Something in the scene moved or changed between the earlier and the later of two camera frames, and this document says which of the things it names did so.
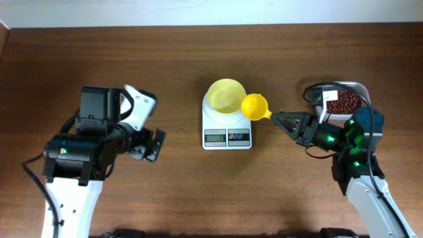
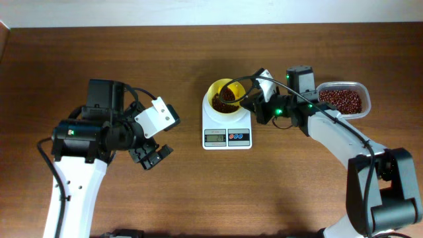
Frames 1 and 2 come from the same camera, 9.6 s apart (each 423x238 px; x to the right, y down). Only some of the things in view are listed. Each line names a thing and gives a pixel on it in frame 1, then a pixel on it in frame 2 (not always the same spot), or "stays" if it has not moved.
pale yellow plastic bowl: [226, 95] stays
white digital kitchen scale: [225, 131] stays
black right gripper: [303, 138] to [259, 108]
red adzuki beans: [347, 101] stays
